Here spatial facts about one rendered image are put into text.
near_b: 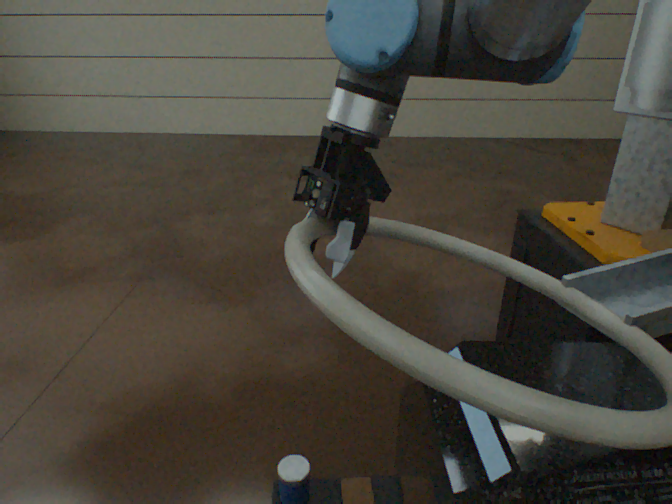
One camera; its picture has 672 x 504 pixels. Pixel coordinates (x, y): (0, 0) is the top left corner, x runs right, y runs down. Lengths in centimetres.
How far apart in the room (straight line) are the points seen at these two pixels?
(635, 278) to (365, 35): 61
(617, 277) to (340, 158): 49
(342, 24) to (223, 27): 641
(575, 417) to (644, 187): 145
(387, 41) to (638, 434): 40
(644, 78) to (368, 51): 130
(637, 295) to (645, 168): 96
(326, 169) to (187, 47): 645
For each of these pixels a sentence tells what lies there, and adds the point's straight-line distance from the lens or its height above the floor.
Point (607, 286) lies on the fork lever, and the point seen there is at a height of 103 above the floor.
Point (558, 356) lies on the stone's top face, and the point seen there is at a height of 80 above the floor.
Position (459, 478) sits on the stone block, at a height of 73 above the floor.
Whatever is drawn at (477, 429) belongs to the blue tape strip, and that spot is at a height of 78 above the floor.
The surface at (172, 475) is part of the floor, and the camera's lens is 190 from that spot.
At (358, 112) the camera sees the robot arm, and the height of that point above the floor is 131.
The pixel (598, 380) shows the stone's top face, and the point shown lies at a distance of 105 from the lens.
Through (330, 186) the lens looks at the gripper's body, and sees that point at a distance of 63.
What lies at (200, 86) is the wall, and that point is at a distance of 705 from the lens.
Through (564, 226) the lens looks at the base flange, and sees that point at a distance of 186.
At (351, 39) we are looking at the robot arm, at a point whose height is 139.
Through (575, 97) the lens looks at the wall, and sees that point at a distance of 726.
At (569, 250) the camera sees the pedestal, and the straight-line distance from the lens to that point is 174.
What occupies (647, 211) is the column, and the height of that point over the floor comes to 86.
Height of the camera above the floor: 141
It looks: 26 degrees down
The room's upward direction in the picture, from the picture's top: straight up
